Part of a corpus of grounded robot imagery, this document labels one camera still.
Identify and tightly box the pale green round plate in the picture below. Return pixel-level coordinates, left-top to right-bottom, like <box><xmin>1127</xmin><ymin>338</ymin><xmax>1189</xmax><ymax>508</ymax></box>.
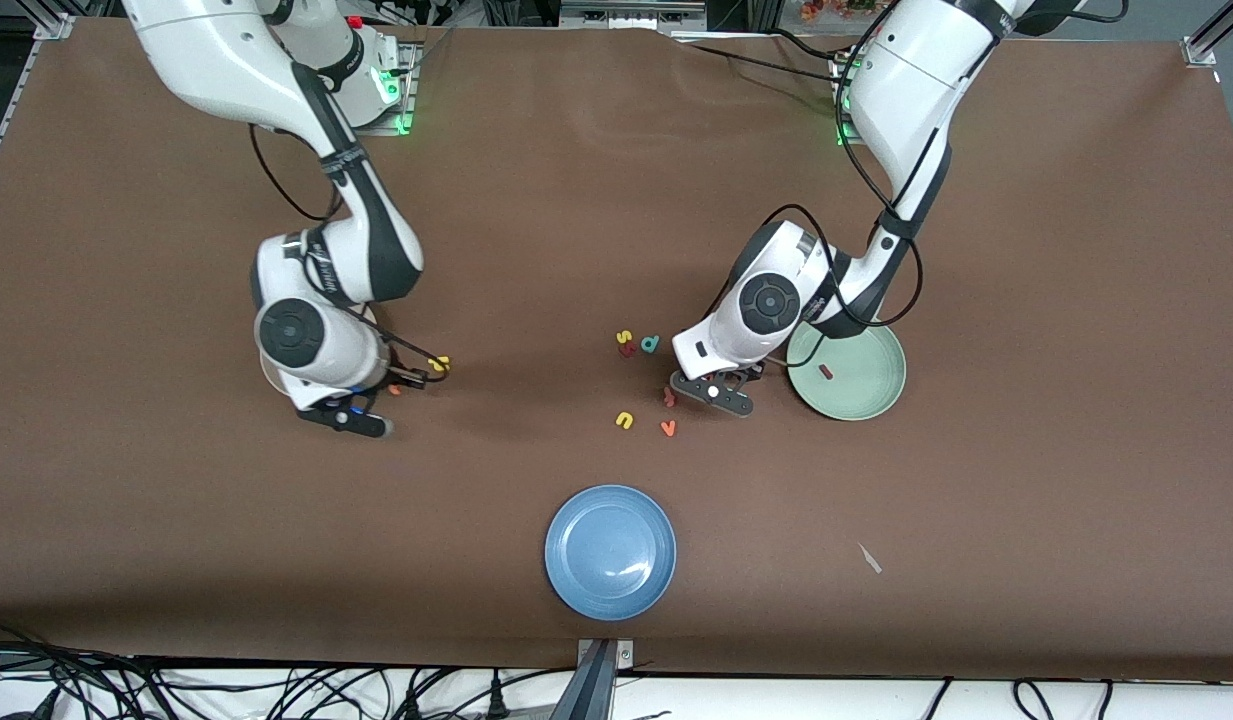
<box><xmin>786</xmin><ymin>318</ymin><xmax>908</xmax><ymax>422</ymax></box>

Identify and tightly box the blue round plate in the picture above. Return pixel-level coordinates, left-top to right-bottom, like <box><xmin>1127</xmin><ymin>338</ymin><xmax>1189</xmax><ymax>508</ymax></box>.
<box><xmin>544</xmin><ymin>485</ymin><xmax>677</xmax><ymax>622</ymax></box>

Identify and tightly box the brown table cover sheet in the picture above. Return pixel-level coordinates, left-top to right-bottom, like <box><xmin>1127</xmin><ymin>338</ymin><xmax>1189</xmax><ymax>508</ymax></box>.
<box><xmin>0</xmin><ymin>18</ymin><xmax>1233</xmax><ymax>683</ymax></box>

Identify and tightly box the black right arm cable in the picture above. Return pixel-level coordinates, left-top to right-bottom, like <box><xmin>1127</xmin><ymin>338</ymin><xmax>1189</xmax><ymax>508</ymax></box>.
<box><xmin>248</xmin><ymin>120</ymin><xmax>452</xmax><ymax>366</ymax></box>

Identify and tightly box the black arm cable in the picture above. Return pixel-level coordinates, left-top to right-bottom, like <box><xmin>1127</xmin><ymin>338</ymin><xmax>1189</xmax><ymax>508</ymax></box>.
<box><xmin>711</xmin><ymin>0</ymin><xmax>922</xmax><ymax>346</ymax></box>
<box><xmin>248</xmin><ymin>120</ymin><xmax>452</xmax><ymax>366</ymax></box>

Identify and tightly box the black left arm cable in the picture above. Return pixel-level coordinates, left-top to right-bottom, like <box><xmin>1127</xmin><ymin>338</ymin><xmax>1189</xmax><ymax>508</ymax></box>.
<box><xmin>711</xmin><ymin>0</ymin><xmax>922</xmax><ymax>346</ymax></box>

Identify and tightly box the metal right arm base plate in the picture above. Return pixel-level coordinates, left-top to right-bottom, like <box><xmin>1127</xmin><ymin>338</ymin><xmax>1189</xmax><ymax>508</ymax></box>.
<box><xmin>376</xmin><ymin>42</ymin><xmax>422</xmax><ymax>137</ymax></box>

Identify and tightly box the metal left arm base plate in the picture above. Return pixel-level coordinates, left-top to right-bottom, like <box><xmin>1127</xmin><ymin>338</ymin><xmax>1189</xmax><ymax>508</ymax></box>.
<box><xmin>829</xmin><ymin>50</ymin><xmax>867</xmax><ymax>148</ymax></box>

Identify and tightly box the silver camera mount bracket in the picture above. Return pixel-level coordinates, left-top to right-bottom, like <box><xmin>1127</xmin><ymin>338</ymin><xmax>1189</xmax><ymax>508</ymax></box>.
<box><xmin>576</xmin><ymin>638</ymin><xmax>635</xmax><ymax>669</ymax></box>

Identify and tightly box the silver metal frame piece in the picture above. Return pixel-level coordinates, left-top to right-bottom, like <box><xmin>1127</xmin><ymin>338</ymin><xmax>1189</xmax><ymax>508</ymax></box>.
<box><xmin>559</xmin><ymin>0</ymin><xmax>707</xmax><ymax>31</ymax></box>

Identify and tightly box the aluminium frame rail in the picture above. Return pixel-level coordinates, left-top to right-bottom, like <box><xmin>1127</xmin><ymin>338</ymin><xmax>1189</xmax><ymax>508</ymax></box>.
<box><xmin>1181</xmin><ymin>0</ymin><xmax>1233</xmax><ymax>69</ymax></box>
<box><xmin>0</xmin><ymin>12</ymin><xmax>77</xmax><ymax>196</ymax></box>

